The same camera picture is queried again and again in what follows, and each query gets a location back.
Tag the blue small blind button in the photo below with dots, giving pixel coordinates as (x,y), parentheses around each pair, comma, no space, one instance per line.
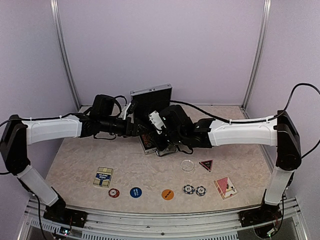
(135,192)

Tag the right aluminium corner post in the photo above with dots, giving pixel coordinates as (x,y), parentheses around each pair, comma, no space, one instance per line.
(258,53)

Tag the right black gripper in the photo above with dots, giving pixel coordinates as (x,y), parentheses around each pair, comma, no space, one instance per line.
(160,145)

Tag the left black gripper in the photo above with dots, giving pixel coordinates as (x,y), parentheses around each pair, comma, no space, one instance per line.
(134,128)

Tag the chip row in case back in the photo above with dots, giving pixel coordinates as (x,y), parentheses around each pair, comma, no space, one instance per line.
(146,141)

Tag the black pink triangular button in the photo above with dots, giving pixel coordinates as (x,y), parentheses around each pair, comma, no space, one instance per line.
(207,164)

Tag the blue white poker chip stack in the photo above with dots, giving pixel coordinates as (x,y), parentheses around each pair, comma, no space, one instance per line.
(188,189)

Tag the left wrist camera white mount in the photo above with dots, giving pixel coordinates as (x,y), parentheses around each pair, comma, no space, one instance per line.
(129,109)

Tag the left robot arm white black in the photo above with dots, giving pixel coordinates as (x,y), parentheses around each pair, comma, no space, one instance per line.
(21,132)

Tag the red poker chip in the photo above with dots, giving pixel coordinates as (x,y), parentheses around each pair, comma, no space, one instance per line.
(114,193)

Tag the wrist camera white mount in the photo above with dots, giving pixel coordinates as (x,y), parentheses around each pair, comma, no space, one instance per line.
(157,122)
(129,109)

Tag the aluminium corner post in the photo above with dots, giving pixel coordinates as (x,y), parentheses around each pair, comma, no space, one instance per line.
(64,55)
(258,53)

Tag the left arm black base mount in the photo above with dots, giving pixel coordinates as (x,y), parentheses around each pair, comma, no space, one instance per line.
(70,217)

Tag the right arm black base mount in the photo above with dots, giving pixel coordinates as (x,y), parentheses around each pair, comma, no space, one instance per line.
(255,216)

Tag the left aluminium corner post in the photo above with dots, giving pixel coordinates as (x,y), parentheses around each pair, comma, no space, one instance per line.
(64,55)

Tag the red playing card deck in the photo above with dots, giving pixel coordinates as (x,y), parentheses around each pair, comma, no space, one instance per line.
(225,187)

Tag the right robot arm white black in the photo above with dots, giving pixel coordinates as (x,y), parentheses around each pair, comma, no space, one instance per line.
(174,127)

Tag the aluminium poker chip case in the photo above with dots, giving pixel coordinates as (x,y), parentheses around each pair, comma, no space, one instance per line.
(150,102)

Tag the clear round dealer button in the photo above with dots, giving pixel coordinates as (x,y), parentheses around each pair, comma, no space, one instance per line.
(187,165)

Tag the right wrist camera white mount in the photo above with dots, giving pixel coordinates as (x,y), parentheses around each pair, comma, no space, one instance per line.
(157,122)

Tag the orange big blind button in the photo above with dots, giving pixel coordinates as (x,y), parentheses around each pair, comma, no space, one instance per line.
(167,194)

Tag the blue playing card box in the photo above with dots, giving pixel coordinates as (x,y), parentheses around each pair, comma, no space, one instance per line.
(103,177)

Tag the aluminium front rail frame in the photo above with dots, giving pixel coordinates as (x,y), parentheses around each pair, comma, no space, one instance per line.
(211,225)

